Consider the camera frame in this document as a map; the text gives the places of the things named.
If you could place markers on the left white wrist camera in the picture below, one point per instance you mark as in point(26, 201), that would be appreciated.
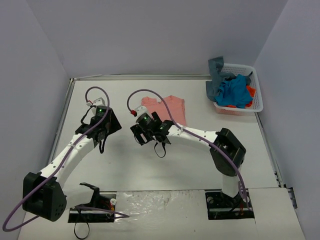
point(97, 102)

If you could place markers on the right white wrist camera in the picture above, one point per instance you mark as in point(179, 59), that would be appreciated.
point(138, 111)

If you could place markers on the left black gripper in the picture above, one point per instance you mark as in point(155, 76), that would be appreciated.
point(113, 121)

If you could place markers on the white plastic basket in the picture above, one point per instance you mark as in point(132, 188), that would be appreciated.
point(257, 105)

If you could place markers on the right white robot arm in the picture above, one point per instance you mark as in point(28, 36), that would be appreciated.
point(227, 152)

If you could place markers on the pink t shirt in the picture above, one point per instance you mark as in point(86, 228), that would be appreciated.
point(175, 104)

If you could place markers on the blue t shirt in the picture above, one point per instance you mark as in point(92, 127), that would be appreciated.
point(240, 80)

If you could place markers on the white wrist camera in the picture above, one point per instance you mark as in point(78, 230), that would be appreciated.
point(97, 102)
point(138, 111)

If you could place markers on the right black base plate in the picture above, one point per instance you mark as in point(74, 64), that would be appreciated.
point(222, 207)

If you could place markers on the grey t shirt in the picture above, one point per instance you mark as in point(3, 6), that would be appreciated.
point(215, 66)

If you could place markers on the orange t shirt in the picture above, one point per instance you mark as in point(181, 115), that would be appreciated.
point(239, 97)

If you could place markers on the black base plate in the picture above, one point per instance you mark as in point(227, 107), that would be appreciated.
point(106, 201)
point(222, 207)

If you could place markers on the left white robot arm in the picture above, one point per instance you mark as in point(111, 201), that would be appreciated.
point(44, 192)

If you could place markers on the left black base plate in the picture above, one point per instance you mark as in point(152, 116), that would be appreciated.
point(106, 201)

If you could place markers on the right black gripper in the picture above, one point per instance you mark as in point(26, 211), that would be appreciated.
point(139, 134)

